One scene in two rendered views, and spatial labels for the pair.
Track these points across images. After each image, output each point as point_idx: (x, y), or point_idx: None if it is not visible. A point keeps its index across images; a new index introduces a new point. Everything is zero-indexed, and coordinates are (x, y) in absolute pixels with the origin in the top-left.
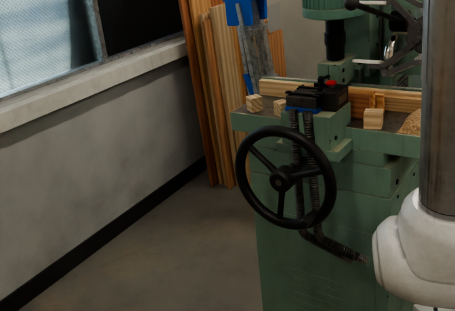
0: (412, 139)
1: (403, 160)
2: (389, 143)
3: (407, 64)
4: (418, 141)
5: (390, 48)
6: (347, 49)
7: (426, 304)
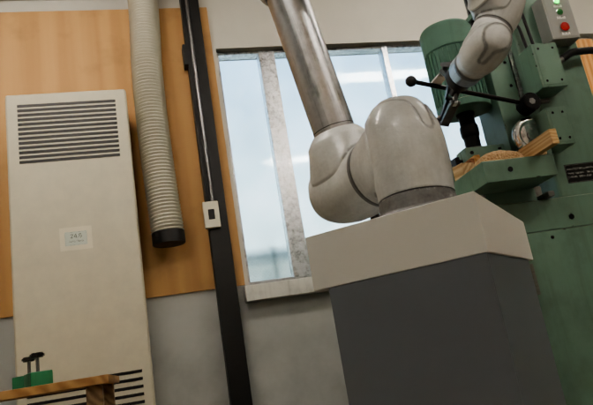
0: (473, 171)
1: (511, 210)
2: (466, 184)
3: (447, 107)
4: (476, 170)
5: (514, 126)
6: (498, 144)
7: (326, 210)
